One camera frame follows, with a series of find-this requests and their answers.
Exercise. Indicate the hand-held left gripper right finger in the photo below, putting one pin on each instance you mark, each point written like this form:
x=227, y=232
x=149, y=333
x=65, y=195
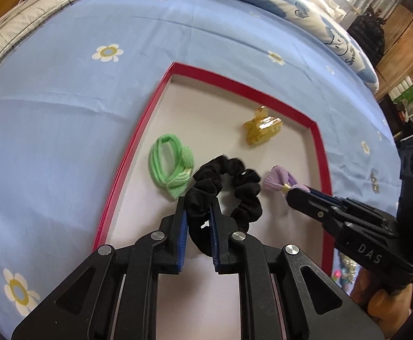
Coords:
x=215, y=241

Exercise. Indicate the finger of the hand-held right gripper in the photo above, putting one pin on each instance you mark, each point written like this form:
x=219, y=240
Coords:
x=355, y=206
x=305, y=203

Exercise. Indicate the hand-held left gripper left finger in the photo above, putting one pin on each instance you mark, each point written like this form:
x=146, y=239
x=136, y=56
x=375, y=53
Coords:
x=181, y=241

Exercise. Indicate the black velvet scrunchie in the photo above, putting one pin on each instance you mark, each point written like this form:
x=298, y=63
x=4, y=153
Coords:
x=206, y=177

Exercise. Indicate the red cardboard tray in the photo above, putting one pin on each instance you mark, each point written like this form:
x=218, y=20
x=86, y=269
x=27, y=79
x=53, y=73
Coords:
x=210, y=120

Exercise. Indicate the person's right hand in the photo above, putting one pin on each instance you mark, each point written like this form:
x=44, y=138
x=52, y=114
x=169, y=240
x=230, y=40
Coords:
x=380, y=304

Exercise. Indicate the rhinestone hair clip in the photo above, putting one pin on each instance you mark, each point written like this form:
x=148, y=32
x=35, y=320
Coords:
x=374, y=184

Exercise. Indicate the yellow hair claw clip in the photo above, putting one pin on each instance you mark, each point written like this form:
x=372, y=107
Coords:
x=259, y=131

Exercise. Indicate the wooden cabinet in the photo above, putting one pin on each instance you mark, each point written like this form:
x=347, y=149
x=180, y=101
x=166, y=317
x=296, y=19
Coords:
x=412, y=49

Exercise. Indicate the blue floral bed sheet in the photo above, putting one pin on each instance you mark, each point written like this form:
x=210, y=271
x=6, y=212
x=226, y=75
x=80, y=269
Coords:
x=68, y=113

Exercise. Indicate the black quilted bag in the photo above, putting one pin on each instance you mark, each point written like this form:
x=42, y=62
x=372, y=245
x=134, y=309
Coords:
x=366, y=35

